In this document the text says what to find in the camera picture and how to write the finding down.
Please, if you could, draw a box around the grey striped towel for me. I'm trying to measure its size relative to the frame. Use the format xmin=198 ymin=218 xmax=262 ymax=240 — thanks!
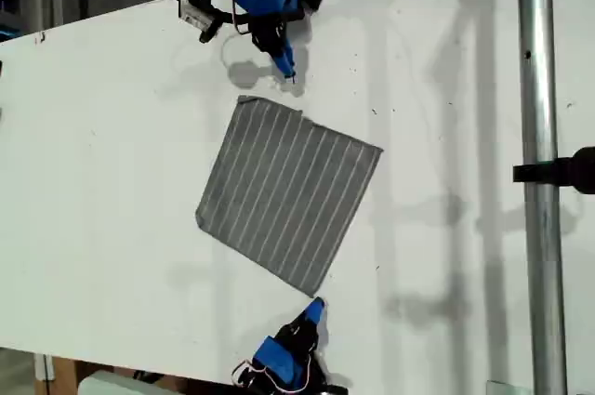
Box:
xmin=194 ymin=95 xmax=385 ymax=298

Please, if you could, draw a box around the black clamp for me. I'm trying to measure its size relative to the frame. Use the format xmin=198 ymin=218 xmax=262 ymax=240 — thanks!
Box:
xmin=512 ymin=146 xmax=595 ymax=196

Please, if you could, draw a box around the black camera stalk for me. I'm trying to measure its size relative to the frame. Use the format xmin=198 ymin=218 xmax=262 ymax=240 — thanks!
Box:
xmin=198 ymin=0 xmax=233 ymax=44

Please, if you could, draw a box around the black camera box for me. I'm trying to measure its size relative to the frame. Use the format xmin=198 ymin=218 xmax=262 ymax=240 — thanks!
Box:
xmin=178 ymin=0 xmax=213 ymax=30

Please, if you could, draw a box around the steel post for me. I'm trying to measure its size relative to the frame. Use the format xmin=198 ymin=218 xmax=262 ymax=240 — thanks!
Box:
xmin=515 ymin=0 xmax=571 ymax=395

